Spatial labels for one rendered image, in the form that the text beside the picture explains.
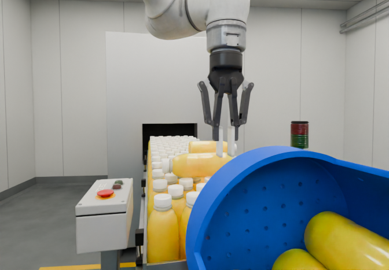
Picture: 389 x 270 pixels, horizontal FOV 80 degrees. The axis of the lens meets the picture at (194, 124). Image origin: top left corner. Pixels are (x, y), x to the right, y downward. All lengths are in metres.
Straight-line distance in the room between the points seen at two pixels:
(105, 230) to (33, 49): 4.90
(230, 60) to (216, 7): 0.11
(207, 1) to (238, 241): 0.46
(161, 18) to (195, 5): 0.09
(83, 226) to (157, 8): 0.50
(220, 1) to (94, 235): 0.55
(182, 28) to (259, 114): 4.25
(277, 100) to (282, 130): 0.62
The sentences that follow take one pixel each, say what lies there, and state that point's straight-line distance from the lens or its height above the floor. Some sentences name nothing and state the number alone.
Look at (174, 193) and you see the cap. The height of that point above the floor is 1.09.
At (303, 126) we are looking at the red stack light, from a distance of 0.92.
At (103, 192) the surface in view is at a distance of 0.57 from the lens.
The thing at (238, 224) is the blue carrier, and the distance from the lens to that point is 0.39.
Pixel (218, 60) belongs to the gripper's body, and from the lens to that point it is 0.52.
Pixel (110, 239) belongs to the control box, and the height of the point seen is 1.03.
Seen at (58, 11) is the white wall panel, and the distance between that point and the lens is 5.32.
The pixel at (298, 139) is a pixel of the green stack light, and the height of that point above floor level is 1.19.
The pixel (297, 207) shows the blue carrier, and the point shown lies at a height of 1.13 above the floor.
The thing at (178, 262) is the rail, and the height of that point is 0.98.
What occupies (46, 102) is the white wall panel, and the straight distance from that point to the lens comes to 5.08.
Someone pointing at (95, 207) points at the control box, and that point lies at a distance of 0.54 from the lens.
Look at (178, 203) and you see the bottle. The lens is 0.60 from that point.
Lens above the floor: 1.28
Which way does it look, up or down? 2 degrees down
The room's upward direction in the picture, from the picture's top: straight up
